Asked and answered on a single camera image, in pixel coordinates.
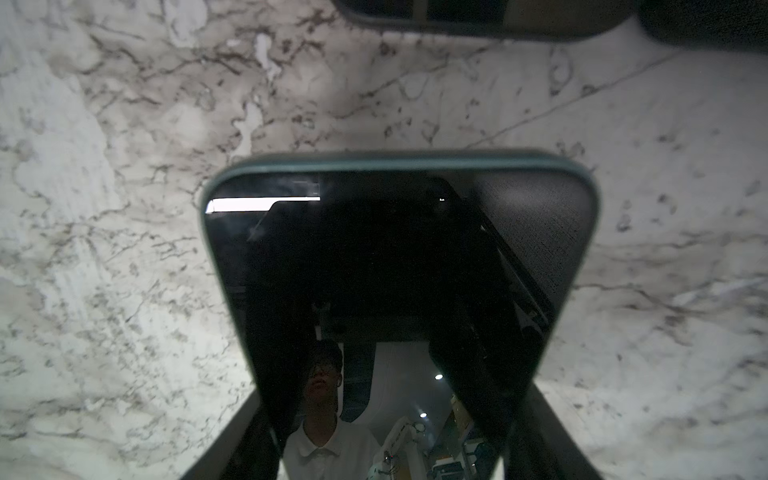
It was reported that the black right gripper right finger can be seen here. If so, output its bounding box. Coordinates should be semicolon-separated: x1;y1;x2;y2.
503;384;602;480

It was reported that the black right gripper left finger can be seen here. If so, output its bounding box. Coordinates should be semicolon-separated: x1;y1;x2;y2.
182;390;280;480

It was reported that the black phone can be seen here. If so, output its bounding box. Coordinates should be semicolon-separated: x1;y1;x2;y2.
200;150;600;479
637;0;767;53
333;0;637;41

